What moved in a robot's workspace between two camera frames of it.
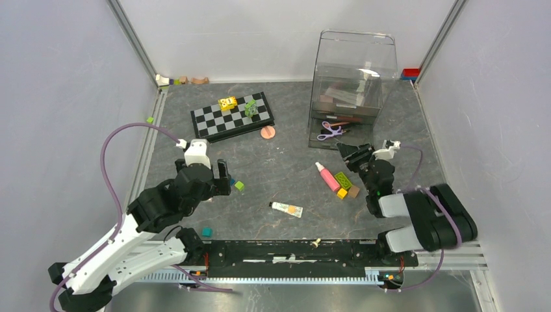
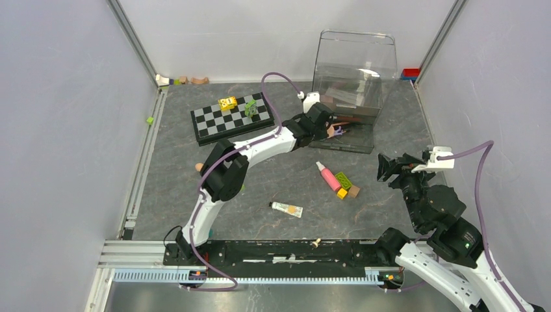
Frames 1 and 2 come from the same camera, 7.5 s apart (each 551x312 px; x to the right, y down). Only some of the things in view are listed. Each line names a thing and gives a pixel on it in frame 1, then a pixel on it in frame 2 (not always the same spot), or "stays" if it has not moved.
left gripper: (223, 185) to (322, 134)
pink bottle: (329, 177) stays
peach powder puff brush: (268, 132) to (331, 131)
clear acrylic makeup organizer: (355, 73) stays
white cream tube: (295, 210) stays
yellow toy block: (227, 103) stays
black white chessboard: (232, 117) stays
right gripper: (353, 155) to (386, 166)
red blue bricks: (410, 74) stays
